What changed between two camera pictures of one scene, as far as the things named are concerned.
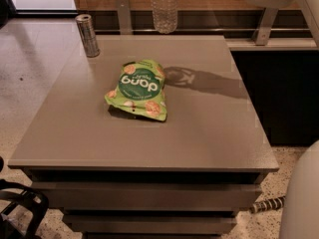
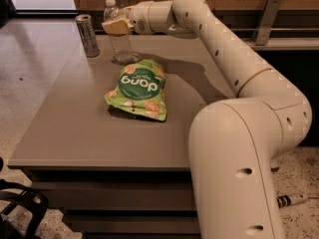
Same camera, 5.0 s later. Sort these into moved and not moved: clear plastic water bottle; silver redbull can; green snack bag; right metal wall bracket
Moved: clear plastic water bottle
Not moved: silver redbull can; right metal wall bracket; green snack bag
